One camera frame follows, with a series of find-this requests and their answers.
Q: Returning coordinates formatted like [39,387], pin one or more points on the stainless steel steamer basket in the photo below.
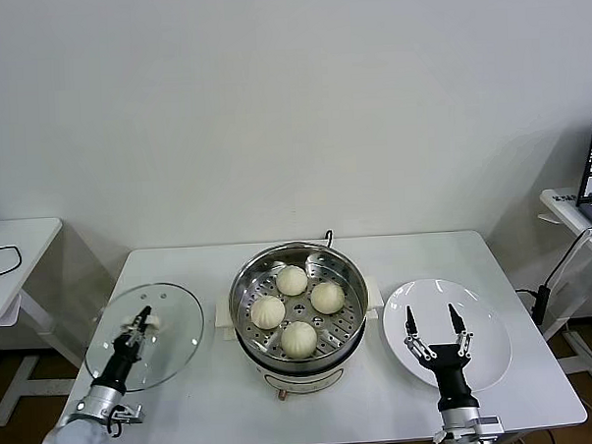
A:
[343,340]

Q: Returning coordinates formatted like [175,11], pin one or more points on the round glass lid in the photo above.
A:
[182,310]

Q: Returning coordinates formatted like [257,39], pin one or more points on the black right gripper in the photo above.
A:
[452,377]

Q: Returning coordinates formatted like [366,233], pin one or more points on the black hanging power adapter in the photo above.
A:
[543,304]

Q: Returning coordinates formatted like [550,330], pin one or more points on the steel steamer pot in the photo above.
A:
[303,381]

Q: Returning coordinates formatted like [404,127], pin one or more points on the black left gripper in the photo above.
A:
[120,362]

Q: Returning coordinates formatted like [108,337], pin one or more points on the white steamed baozi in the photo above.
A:
[298,340]
[268,312]
[292,280]
[327,298]

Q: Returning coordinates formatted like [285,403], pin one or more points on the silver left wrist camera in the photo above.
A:
[130,416]

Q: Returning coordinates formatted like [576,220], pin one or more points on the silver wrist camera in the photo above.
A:
[489,424]
[130,416]

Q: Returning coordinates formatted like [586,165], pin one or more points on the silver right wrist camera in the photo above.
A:
[489,424]

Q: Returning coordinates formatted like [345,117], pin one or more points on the white round plate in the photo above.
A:
[489,361]

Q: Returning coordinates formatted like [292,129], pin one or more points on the white laptop side table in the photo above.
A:
[560,200]

